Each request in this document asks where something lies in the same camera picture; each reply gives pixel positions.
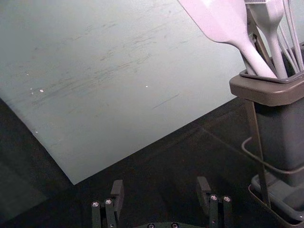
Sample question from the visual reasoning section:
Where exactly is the plain pale wall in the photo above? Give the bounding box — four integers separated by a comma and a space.
0, 0, 304, 186

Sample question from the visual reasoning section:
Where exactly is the grey plastic utensil holder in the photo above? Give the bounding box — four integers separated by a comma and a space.
229, 41, 304, 188

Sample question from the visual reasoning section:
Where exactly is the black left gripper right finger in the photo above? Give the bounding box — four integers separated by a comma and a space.
196, 176, 233, 228

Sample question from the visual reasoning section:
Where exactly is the pale broad spatula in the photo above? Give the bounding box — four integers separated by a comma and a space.
177, 0, 277, 79

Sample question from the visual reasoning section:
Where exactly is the black rack with steel bars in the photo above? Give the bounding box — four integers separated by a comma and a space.
241, 99, 304, 226

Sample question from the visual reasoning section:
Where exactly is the black table cloth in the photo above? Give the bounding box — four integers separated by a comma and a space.
0, 94, 304, 228

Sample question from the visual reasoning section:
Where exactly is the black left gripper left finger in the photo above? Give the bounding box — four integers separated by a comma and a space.
91, 180, 124, 228

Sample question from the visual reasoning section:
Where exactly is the grey wire whisk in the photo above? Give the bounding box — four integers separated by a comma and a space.
277, 0, 304, 72

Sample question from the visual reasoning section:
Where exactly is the pale grey slim spatula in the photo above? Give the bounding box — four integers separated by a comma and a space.
244, 0, 289, 78

